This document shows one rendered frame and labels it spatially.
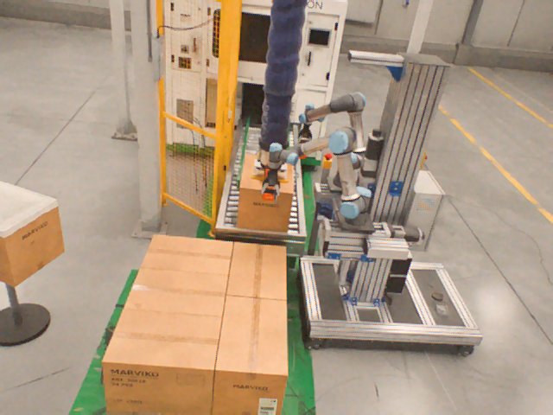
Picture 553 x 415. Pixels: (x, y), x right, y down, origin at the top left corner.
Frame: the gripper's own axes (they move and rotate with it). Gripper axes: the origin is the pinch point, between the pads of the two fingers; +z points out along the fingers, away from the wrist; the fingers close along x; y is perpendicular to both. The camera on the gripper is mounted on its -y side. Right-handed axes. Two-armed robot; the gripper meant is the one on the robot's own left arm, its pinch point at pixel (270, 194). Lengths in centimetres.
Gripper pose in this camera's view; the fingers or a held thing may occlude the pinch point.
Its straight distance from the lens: 321.0
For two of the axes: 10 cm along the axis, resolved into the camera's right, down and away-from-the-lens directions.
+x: -9.9, -1.1, -0.4
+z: -1.1, 8.5, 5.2
